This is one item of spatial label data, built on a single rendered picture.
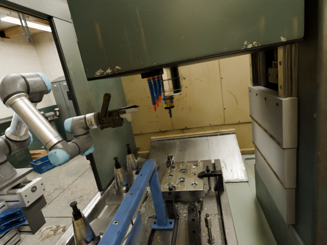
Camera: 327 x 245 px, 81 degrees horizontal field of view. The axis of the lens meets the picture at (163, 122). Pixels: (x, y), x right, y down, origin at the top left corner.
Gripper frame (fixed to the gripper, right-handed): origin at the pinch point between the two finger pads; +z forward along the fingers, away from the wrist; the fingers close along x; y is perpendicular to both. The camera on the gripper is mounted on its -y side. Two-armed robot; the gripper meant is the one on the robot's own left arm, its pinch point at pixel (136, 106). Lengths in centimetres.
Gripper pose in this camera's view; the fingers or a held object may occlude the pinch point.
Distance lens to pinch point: 94.7
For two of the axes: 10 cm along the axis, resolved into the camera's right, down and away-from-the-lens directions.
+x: 0.8, 2.4, -9.7
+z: 9.8, -2.2, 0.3
